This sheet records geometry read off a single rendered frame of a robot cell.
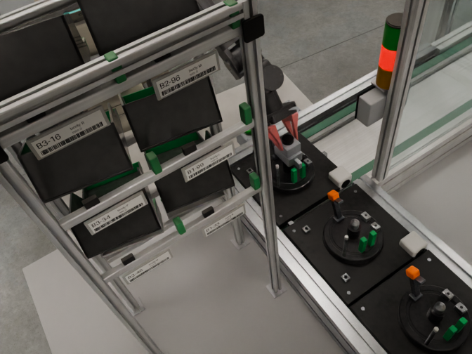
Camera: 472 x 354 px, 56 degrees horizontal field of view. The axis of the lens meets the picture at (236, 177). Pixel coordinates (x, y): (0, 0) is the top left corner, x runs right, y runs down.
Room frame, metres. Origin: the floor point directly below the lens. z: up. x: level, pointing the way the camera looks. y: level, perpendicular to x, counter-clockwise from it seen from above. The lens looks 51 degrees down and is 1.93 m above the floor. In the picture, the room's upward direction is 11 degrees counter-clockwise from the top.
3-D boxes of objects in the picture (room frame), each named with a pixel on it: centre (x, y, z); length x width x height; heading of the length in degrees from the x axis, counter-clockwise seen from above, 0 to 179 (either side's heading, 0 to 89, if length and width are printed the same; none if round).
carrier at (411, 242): (0.52, -0.25, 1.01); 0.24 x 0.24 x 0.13; 24
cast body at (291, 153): (0.75, -0.15, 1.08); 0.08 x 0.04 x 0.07; 25
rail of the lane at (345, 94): (1.01, -0.33, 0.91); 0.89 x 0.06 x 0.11; 114
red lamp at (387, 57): (0.72, -0.37, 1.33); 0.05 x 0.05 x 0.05
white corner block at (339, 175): (0.70, -0.27, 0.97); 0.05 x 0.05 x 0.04; 24
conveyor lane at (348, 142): (0.86, -0.43, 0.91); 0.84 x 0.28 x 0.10; 114
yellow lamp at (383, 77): (0.72, -0.37, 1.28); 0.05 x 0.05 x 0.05
